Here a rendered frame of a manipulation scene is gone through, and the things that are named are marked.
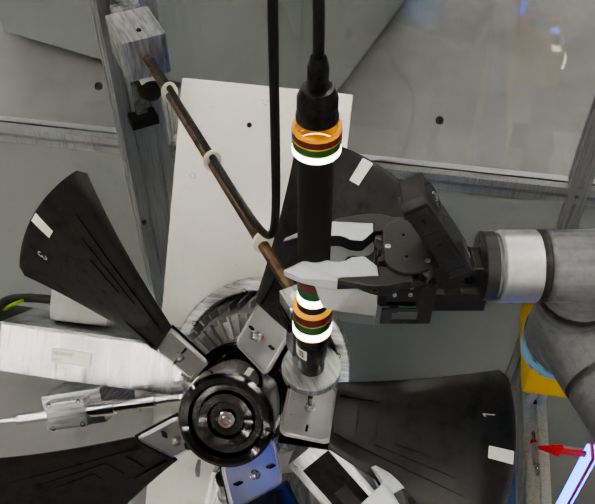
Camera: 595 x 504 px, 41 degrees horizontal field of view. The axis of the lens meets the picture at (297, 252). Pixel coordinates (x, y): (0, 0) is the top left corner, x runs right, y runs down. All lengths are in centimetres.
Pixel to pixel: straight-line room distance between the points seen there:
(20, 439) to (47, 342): 131
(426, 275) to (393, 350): 131
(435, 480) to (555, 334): 24
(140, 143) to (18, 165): 45
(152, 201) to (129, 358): 52
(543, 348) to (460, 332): 111
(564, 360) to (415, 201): 26
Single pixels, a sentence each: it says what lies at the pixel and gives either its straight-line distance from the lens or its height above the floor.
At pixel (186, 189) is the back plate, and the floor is 124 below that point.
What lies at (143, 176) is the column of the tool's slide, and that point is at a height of 104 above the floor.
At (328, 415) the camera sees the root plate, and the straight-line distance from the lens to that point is 103.
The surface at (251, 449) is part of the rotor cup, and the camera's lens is 99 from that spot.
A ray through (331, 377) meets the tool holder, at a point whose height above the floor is 129.
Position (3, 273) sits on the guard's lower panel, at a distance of 223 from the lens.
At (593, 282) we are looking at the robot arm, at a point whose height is 147.
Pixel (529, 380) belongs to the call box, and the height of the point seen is 102.
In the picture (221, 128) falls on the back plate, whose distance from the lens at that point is 123.
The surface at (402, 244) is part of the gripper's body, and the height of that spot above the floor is 149.
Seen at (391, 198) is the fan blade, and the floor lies 142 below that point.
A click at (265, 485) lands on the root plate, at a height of 109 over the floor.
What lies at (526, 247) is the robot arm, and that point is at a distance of 81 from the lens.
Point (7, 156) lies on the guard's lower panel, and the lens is 190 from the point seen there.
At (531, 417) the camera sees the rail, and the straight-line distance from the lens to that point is 147.
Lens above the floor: 206
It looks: 47 degrees down
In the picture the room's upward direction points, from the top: straight up
